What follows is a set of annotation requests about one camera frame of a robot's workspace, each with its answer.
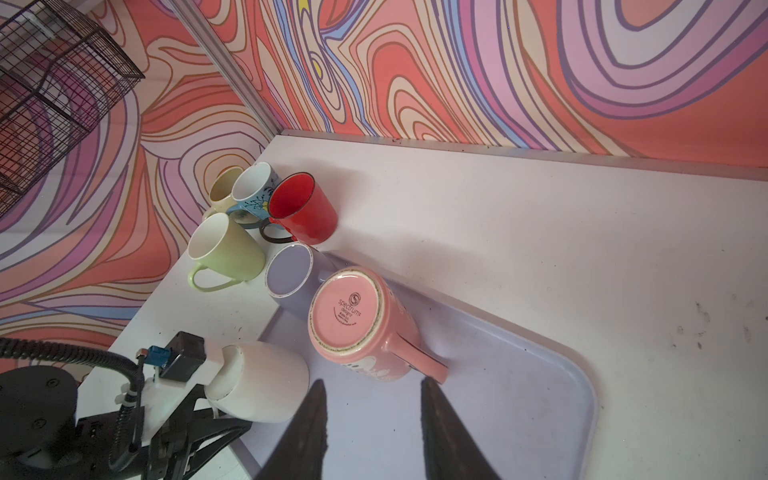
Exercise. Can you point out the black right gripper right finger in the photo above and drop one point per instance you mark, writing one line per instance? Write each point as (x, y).
(449, 450)

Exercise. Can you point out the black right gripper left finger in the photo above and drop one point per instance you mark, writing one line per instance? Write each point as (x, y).
(301, 450)

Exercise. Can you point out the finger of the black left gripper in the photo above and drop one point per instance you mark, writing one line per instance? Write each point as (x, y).
(189, 439)

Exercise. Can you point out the white mug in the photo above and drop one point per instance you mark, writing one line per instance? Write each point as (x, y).
(259, 382)

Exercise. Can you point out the pink patterned mug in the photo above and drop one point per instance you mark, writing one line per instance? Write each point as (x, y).
(355, 320)

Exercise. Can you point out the purple mug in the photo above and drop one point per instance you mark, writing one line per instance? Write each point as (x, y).
(295, 274)

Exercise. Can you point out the light green mug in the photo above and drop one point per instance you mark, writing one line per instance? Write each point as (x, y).
(223, 246)

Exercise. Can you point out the beige speckled mug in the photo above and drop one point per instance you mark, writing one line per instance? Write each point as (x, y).
(220, 195)

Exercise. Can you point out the red mug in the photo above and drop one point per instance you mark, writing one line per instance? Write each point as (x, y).
(299, 205)

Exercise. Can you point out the blue flowered mug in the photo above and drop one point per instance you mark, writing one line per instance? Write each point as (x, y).
(251, 193)

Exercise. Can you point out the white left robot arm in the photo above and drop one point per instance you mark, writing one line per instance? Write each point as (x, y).
(42, 438)

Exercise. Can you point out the lavender plastic tray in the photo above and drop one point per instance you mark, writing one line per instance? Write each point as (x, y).
(531, 410)

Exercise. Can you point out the black wire basket left wall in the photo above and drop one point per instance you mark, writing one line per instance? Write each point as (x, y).
(61, 74)

